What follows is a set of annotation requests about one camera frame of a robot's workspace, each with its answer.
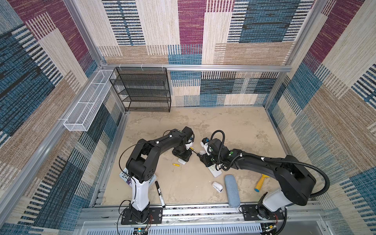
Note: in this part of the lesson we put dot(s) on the blue grey fabric case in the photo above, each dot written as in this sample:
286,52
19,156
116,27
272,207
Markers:
232,191

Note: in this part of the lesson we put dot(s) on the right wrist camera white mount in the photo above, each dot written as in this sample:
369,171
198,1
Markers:
204,143

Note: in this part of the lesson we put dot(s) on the black marker pen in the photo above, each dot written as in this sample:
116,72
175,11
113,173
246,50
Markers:
160,194

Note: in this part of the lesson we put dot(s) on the white remote with green buttons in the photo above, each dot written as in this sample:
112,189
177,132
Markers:
214,171

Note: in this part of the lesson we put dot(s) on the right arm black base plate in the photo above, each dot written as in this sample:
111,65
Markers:
252,212

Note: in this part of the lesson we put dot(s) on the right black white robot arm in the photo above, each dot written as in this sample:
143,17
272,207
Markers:
298,181

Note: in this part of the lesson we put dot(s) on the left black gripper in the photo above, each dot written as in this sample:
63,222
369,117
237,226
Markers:
186,157

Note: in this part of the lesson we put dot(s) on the small white plastic device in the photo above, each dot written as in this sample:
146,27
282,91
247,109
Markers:
217,186

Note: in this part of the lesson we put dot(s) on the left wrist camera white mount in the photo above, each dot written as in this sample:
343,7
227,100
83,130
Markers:
189,143

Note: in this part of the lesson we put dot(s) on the white remote with red buttons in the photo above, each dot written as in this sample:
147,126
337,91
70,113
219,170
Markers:
182,161

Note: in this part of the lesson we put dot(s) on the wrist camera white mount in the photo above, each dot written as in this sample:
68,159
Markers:
204,143
189,143

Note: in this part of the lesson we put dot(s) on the black wire shelf rack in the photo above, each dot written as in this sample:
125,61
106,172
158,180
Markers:
142,89

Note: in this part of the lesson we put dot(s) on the colourful paperback book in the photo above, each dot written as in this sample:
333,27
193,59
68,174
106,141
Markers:
128,180

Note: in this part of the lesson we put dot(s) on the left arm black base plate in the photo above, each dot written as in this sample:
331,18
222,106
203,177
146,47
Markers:
131,216

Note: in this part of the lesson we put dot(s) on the white wire mesh basket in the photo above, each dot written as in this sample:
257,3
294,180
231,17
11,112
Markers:
84,112

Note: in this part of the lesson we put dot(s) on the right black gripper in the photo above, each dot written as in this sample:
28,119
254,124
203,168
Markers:
206,161

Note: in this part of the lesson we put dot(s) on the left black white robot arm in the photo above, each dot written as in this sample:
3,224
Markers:
142,165

